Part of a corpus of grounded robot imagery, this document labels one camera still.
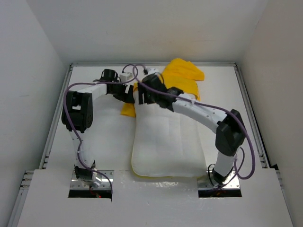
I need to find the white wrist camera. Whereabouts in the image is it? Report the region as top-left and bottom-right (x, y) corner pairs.
(119, 72), (133, 82)
(143, 68), (159, 75)

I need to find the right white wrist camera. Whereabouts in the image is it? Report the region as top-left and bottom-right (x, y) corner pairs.
(143, 68), (159, 75)

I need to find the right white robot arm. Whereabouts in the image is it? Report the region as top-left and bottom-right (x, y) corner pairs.
(138, 73), (246, 185)

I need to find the purple cable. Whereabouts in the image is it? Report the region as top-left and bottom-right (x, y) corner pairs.
(132, 64), (256, 190)
(62, 63), (145, 198)

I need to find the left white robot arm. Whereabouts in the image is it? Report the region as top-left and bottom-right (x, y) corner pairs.
(62, 69), (134, 188)

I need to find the yellow pillowcase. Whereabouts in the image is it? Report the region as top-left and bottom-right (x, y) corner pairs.
(120, 58), (205, 118)

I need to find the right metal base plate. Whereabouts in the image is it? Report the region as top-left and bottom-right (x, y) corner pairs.
(197, 171), (241, 191)

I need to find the white front cover board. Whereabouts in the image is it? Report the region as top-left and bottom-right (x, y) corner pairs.
(18, 169), (292, 227)

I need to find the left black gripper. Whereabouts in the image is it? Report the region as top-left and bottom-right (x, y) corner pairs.
(109, 80), (134, 103)

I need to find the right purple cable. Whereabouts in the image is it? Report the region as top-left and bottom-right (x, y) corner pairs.
(132, 64), (256, 190)

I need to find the aluminium table frame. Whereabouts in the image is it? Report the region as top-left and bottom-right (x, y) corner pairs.
(8, 62), (291, 227)

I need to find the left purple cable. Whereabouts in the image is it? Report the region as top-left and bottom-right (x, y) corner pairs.
(62, 63), (145, 198)

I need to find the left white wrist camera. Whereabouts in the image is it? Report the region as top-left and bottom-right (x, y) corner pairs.
(119, 72), (133, 82)

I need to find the white pillow yellow edge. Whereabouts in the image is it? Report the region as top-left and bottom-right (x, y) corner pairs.
(88, 96), (206, 177)

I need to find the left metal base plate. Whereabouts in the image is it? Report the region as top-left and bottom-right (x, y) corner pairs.
(70, 170), (114, 190)

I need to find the metal base plate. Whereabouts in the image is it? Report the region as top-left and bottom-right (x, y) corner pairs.
(197, 171), (241, 191)
(70, 170), (114, 190)

